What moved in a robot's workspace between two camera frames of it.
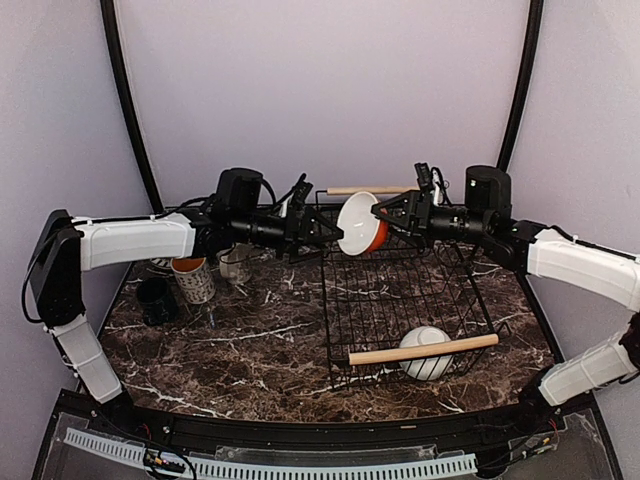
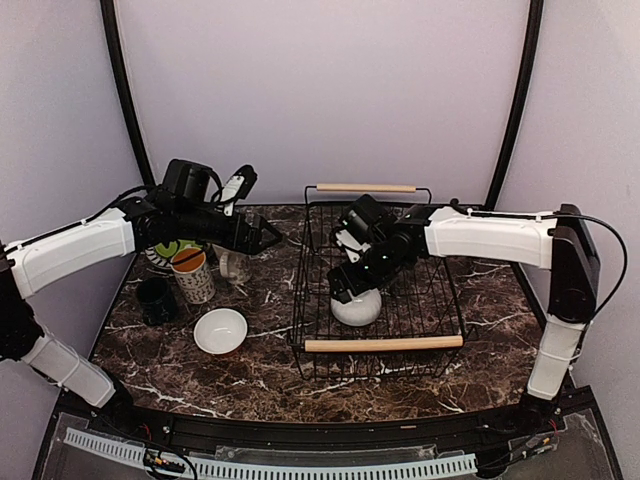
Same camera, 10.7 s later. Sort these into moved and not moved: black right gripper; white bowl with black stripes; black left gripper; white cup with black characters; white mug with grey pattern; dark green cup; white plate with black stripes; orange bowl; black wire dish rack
Moved: black wire dish rack; black right gripper; white bowl with black stripes; orange bowl; black left gripper
Not moved: white cup with black characters; white mug with grey pattern; white plate with black stripes; dark green cup
